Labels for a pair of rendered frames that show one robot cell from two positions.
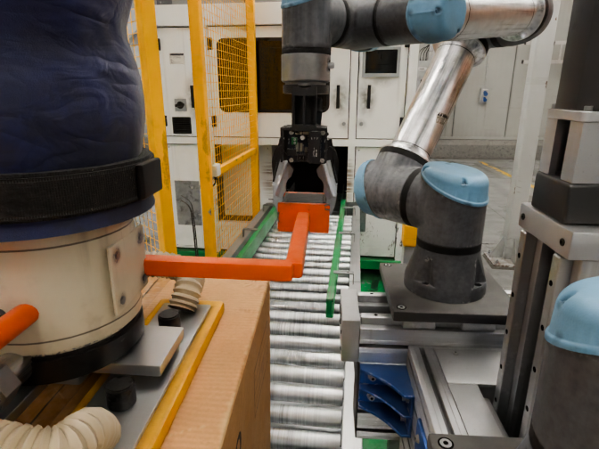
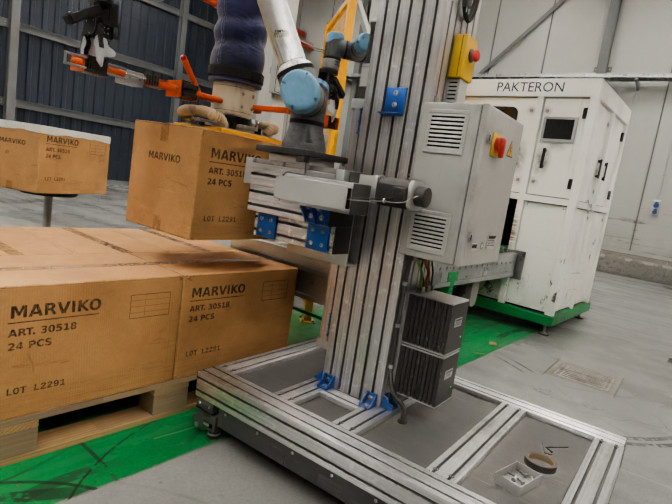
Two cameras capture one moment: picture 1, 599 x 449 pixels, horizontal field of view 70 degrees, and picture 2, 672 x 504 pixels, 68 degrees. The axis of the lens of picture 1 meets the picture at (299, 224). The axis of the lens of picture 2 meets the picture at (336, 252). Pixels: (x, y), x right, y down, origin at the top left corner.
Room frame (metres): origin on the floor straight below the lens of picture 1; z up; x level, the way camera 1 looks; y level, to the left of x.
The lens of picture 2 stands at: (-1.12, -1.27, 0.96)
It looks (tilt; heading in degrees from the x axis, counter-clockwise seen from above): 8 degrees down; 31
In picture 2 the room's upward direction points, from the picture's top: 9 degrees clockwise
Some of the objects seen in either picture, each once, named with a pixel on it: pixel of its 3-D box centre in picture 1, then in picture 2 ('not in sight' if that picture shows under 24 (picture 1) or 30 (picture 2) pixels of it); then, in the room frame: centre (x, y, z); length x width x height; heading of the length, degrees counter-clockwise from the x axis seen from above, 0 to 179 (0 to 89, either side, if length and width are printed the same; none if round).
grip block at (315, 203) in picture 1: (304, 211); (325, 121); (0.72, -0.01, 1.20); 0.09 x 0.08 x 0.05; 86
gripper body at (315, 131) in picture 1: (305, 125); (326, 85); (0.69, -0.01, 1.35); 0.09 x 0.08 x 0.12; 177
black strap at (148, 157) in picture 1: (43, 174); (236, 75); (0.44, 0.26, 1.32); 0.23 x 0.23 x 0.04
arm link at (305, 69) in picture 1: (307, 71); (331, 66); (0.70, -0.01, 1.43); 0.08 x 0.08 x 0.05
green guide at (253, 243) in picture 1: (251, 236); not in sight; (2.34, 0.27, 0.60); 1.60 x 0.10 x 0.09; 173
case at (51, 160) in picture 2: not in sight; (50, 158); (0.71, 2.09, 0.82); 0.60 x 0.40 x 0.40; 18
